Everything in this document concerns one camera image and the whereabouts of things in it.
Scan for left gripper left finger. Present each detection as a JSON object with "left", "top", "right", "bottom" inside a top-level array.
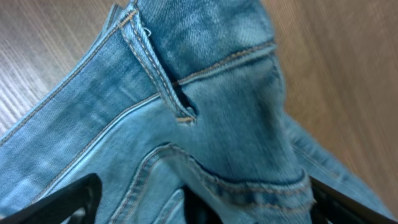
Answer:
[{"left": 1, "top": 173, "right": 102, "bottom": 224}]

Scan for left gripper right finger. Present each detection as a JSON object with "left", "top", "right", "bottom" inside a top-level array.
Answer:
[{"left": 310, "top": 177, "right": 397, "bottom": 224}]

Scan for light blue denim jeans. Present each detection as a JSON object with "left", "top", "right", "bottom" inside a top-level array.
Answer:
[{"left": 1, "top": 1, "right": 391, "bottom": 223}]

